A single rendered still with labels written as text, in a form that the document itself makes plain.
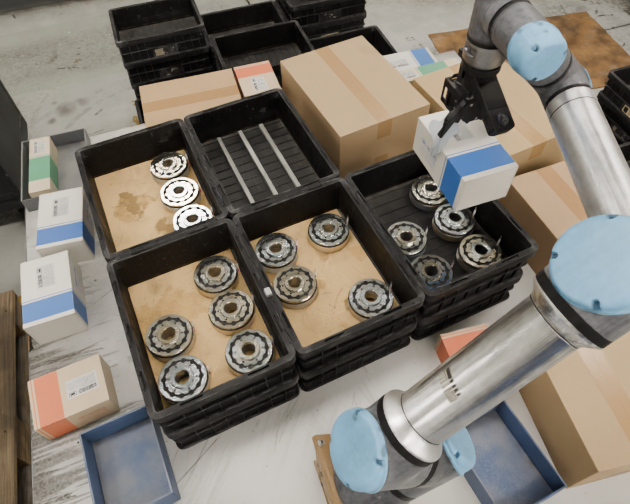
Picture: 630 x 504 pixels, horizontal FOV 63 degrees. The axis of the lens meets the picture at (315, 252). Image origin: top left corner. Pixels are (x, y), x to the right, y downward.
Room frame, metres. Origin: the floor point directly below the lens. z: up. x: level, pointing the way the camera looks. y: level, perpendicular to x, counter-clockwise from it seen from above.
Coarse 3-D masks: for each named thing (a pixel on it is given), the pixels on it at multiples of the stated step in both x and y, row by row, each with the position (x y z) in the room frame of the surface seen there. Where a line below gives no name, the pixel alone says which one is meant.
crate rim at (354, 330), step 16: (304, 192) 0.85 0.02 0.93; (352, 192) 0.84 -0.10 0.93; (256, 208) 0.80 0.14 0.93; (240, 224) 0.75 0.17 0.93; (368, 224) 0.74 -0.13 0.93; (384, 240) 0.69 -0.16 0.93; (256, 256) 0.66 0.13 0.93; (272, 288) 0.57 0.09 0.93; (416, 288) 0.56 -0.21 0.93; (416, 304) 0.52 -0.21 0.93; (288, 320) 0.49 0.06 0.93; (368, 320) 0.49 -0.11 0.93; (384, 320) 0.49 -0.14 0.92; (352, 336) 0.46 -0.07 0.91; (304, 352) 0.42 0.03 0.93
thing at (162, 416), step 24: (168, 240) 0.71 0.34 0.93; (240, 240) 0.71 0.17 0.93; (264, 288) 0.57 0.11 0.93; (120, 312) 0.53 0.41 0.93; (288, 336) 0.46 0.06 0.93; (288, 360) 0.41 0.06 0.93; (144, 384) 0.37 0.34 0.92; (240, 384) 0.36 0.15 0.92; (168, 408) 0.32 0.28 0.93; (192, 408) 0.32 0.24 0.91
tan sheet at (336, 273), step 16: (304, 224) 0.83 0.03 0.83; (256, 240) 0.78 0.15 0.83; (304, 240) 0.77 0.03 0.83; (352, 240) 0.77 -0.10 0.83; (304, 256) 0.72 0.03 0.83; (320, 256) 0.72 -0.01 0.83; (336, 256) 0.72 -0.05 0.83; (352, 256) 0.72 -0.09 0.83; (320, 272) 0.68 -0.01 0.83; (336, 272) 0.67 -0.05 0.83; (352, 272) 0.67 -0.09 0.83; (368, 272) 0.67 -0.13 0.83; (320, 288) 0.63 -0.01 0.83; (336, 288) 0.63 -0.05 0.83; (320, 304) 0.59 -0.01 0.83; (336, 304) 0.59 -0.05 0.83; (304, 320) 0.55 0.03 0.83; (320, 320) 0.55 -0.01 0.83; (336, 320) 0.54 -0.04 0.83; (352, 320) 0.54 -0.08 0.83; (304, 336) 0.51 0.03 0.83; (320, 336) 0.51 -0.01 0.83
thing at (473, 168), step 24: (480, 120) 0.84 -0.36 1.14; (456, 144) 0.77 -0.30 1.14; (480, 144) 0.77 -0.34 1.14; (432, 168) 0.77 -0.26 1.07; (456, 168) 0.71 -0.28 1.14; (480, 168) 0.70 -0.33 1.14; (504, 168) 0.70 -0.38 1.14; (456, 192) 0.68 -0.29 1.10; (480, 192) 0.69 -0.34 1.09; (504, 192) 0.71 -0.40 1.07
